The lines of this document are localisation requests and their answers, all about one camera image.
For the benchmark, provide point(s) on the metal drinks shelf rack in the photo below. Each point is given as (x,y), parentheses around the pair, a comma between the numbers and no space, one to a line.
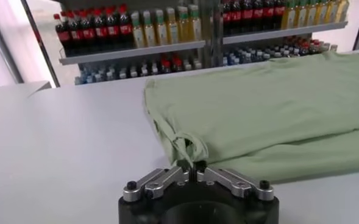
(282,32)
(130,53)

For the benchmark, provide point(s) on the cola bottle red cap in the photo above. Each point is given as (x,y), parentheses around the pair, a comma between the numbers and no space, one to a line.
(113,30)
(75,35)
(88,33)
(227,16)
(101,31)
(279,12)
(126,29)
(63,36)
(269,13)
(248,15)
(258,14)
(237,16)

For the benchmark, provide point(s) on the green t-shirt red print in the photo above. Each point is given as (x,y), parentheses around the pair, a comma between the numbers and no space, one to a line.
(258,106)

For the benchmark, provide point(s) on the yellow drink bottle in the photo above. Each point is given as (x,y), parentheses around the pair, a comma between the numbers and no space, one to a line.
(311,13)
(332,11)
(342,10)
(172,27)
(149,30)
(301,14)
(289,15)
(138,32)
(161,29)
(322,12)
(183,25)
(194,24)

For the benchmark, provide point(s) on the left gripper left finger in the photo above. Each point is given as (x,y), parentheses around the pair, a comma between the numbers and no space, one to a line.
(154,185)

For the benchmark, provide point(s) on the grey window frame post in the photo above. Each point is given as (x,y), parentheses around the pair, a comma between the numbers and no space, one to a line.
(4,45)

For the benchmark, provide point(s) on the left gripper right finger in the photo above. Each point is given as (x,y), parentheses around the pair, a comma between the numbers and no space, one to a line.
(237,184)

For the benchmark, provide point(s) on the black slanted metal pole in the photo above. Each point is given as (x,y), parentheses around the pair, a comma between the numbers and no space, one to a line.
(40,42)

